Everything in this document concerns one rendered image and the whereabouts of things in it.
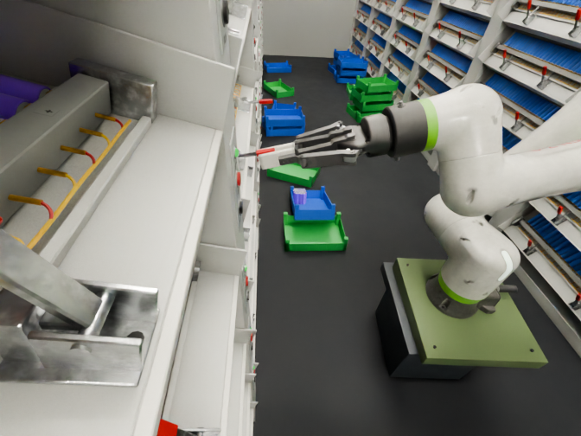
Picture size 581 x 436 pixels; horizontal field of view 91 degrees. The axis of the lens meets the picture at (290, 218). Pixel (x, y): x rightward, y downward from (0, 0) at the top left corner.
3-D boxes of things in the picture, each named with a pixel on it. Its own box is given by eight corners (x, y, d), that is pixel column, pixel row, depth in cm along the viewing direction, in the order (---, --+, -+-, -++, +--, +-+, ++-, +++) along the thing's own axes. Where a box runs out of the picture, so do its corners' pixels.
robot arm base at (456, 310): (499, 277, 93) (509, 266, 89) (524, 321, 82) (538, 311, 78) (419, 273, 92) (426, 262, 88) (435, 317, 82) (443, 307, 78)
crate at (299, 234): (337, 222, 157) (340, 211, 151) (345, 250, 142) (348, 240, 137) (283, 222, 154) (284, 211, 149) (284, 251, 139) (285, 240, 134)
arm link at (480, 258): (462, 257, 90) (495, 214, 77) (494, 302, 80) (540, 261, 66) (424, 261, 88) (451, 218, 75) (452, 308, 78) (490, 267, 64)
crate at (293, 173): (320, 171, 193) (322, 161, 187) (310, 188, 179) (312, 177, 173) (278, 161, 200) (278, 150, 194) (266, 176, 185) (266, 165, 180)
